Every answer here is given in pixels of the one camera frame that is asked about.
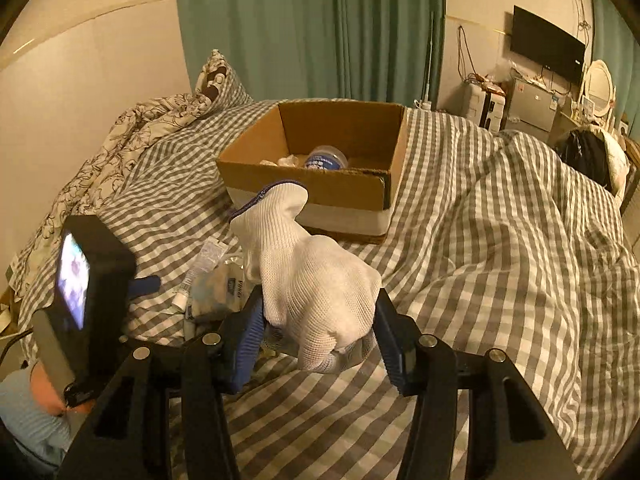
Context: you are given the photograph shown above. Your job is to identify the floral black white quilt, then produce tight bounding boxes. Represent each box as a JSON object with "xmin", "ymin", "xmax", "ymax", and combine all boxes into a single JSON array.
[{"xmin": 8, "ymin": 90, "xmax": 219, "ymax": 299}]

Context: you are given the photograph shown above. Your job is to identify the grey checkered bed cover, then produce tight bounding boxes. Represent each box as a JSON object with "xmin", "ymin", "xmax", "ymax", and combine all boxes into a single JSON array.
[{"xmin": 16, "ymin": 97, "xmax": 639, "ymax": 480}]

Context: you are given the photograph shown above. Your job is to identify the black wall television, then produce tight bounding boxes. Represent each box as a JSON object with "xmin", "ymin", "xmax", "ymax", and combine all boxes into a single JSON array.
[{"xmin": 510, "ymin": 6, "xmax": 586, "ymax": 84}]

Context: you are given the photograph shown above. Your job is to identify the white knit glove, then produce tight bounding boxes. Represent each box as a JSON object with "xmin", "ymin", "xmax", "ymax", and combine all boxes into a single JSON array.
[{"xmin": 230, "ymin": 182, "xmax": 382, "ymax": 374}]

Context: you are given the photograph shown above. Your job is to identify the grey cabinet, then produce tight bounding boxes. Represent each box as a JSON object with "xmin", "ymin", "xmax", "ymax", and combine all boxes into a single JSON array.
[{"xmin": 502, "ymin": 77, "xmax": 558, "ymax": 143}]

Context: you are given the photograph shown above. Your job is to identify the white suitcase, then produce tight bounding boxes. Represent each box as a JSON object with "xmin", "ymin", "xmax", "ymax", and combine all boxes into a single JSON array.
[{"xmin": 461, "ymin": 81, "xmax": 506, "ymax": 133}]

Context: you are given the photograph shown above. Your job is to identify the oval white mirror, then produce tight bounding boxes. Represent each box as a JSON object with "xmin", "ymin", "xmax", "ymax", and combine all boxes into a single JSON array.
[{"xmin": 582, "ymin": 60, "xmax": 615, "ymax": 118}]

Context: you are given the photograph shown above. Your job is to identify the black backpack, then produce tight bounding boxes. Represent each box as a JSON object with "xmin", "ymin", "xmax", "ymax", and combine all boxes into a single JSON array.
[{"xmin": 554, "ymin": 129, "xmax": 613, "ymax": 192}]

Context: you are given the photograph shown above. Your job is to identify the checkered pillow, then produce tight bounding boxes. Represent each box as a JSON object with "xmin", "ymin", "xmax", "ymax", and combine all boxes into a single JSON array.
[{"xmin": 194, "ymin": 49, "xmax": 254, "ymax": 114}]

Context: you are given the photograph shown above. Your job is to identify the person left hand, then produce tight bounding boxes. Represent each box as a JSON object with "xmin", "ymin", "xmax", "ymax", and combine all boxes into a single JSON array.
[{"xmin": 29, "ymin": 362, "xmax": 96, "ymax": 416}]

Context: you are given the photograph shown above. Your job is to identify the white tube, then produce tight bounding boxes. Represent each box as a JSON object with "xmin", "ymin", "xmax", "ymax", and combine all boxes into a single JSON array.
[{"xmin": 171, "ymin": 237, "xmax": 228, "ymax": 313}]

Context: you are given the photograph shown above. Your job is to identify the brown cardboard box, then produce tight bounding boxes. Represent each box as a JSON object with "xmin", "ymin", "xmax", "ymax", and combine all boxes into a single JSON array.
[{"xmin": 217, "ymin": 100, "xmax": 409, "ymax": 244}]

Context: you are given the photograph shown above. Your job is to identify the clear plastic packet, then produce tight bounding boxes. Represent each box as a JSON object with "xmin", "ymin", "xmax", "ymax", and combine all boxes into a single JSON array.
[{"xmin": 190, "ymin": 254, "xmax": 254, "ymax": 323}]

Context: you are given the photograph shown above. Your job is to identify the clear jar blue label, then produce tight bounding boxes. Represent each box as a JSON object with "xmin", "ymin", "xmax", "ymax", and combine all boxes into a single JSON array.
[{"xmin": 304, "ymin": 145, "xmax": 348, "ymax": 170}]

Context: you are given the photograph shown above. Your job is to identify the green curtain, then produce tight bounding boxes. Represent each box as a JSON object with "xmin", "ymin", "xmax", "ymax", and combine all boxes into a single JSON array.
[
  {"xmin": 177, "ymin": 0, "xmax": 445, "ymax": 106},
  {"xmin": 591, "ymin": 0, "xmax": 640, "ymax": 141}
]

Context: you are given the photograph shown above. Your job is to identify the white crumpled tissue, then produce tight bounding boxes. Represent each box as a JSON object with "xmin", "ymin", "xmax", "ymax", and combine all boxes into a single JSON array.
[{"xmin": 260, "ymin": 155, "xmax": 305, "ymax": 168}]

